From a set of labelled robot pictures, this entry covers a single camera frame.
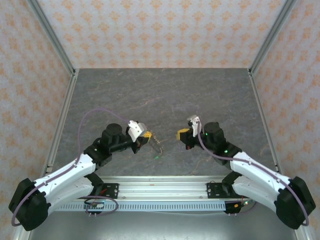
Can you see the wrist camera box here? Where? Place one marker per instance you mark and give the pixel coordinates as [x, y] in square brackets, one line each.
[194, 123]
[135, 130]

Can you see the grey metal shelf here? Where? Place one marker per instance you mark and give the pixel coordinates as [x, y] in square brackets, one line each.
[162, 227]

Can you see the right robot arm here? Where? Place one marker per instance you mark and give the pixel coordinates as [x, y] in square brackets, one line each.
[260, 175]

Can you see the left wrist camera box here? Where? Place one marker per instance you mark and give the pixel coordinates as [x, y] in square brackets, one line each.
[135, 130]

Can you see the small controller board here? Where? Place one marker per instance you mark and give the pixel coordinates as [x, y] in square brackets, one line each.
[243, 203]
[96, 205]

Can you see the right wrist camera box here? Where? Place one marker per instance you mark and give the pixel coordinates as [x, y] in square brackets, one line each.
[194, 123]

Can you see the metal band keyring with rings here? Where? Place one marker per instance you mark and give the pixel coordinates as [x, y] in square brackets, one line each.
[160, 148]

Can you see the aluminium frame post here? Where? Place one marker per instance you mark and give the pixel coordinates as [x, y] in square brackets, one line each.
[271, 35]
[52, 35]

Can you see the aluminium lower frame rail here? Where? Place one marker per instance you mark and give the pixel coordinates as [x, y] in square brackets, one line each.
[301, 237]
[21, 237]

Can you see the aluminium table edge rail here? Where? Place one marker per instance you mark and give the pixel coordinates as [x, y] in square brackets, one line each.
[260, 107]
[68, 97]

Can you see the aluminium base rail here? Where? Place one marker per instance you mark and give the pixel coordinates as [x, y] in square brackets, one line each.
[162, 187]

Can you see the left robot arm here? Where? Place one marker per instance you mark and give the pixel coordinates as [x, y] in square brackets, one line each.
[65, 175]

